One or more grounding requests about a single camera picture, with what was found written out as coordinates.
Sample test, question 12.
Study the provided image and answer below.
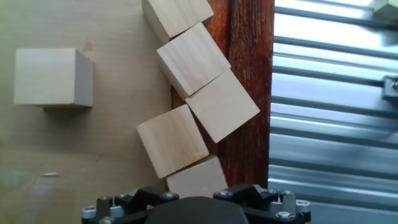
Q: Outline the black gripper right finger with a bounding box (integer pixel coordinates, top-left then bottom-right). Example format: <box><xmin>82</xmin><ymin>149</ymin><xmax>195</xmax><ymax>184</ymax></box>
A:
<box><xmin>213</xmin><ymin>183</ymin><xmax>312</xmax><ymax>224</ymax></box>

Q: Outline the large wooden cube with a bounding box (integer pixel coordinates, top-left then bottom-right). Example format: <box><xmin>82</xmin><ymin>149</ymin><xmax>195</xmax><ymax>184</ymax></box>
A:
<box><xmin>165</xmin><ymin>154</ymin><xmax>229</xmax><ymax>199</ymax></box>
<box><xmin>142</xmin><ymin>0</ymin><xmax>215</xmax><ymax>44</ymax></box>
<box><xmin>136</xmin><ymin>104</ymin><xmax>210</xmax><ymax>180</ymax></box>
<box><xmin>185</xmin><ymin>68</ymin><xmax>261</xmax><ymax>144</ymax></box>
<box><xmin>13</xmin><ymin>47</ymin><xmax>95</xmax><ymax>108</ymax></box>
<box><xmin>156</xmin><ymin>22</ymin><xmax>232</xmax><ymax>100</ymax></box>

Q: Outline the reddish brown wooden board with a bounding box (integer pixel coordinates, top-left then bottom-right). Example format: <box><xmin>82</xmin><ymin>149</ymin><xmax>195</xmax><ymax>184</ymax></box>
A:
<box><xmin>170</xmin><ymin>0</ymin><xmax>276</xmax><ymax>190</ymax></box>

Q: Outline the metal camera stand bracket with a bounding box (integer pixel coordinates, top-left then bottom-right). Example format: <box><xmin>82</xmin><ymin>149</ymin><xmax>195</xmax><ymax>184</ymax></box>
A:
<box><xmin>382</xmin><ymin>75</ymin><xmax>398</xmax><ymax>101</ymax></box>

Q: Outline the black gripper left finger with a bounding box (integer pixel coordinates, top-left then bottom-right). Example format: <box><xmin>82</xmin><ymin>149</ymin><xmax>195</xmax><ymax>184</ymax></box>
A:
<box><xmin>81</xmin><ymin>185</ymin><xmax>180</xmax><ymax>224</ymax></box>

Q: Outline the brown cardboard sheet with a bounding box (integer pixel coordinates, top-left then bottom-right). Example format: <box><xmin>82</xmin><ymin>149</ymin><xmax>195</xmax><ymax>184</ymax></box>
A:
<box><xmin>0</xmin><ymin>0</ymin><xmax>175</xmax><ymax>224</ymax></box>

